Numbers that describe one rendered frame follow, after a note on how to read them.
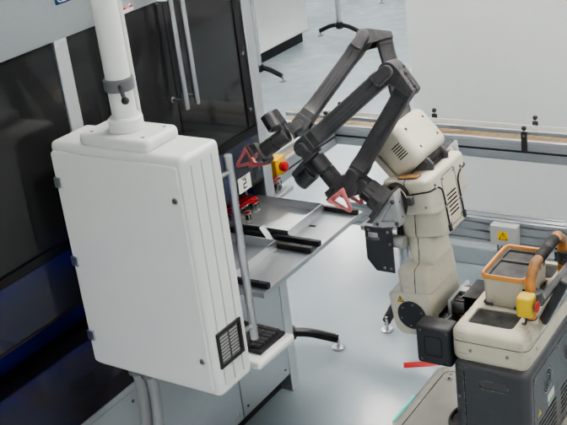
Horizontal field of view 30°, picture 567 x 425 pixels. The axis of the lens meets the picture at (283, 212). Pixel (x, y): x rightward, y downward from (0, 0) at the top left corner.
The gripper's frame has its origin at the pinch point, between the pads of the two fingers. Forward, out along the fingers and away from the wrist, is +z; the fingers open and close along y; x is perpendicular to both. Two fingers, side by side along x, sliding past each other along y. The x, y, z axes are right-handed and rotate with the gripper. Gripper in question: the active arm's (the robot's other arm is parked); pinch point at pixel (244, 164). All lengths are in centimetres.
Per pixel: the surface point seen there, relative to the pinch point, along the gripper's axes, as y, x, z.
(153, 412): 49, 63, 50
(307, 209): -38.9, 17.7, 2.0
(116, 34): 96, -22, -25
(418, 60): -159, -38, -43
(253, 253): -2.6, 27.6, 15.1
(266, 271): 8.0, 37.5, 9.8
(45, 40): 84, -41, 1
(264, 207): -38.1, 7.5, 16.7
